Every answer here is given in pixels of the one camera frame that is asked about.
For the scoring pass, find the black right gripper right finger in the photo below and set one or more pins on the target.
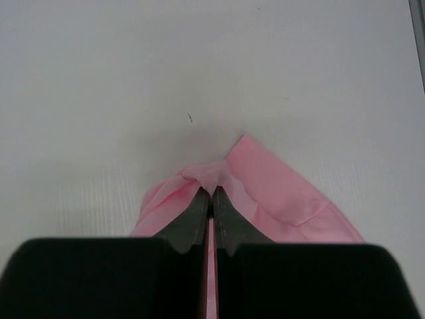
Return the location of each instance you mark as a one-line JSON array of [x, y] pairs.
[[258, 278]]

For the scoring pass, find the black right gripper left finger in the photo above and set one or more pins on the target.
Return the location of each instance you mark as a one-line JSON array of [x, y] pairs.
[[163, 276]]

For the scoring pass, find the pink t-shirt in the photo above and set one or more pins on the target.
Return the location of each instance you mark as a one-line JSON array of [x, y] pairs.
[[275, 199]]

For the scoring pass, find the right aluminium frame post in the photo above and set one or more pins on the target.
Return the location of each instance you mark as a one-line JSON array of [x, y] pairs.
[[417, 15]]

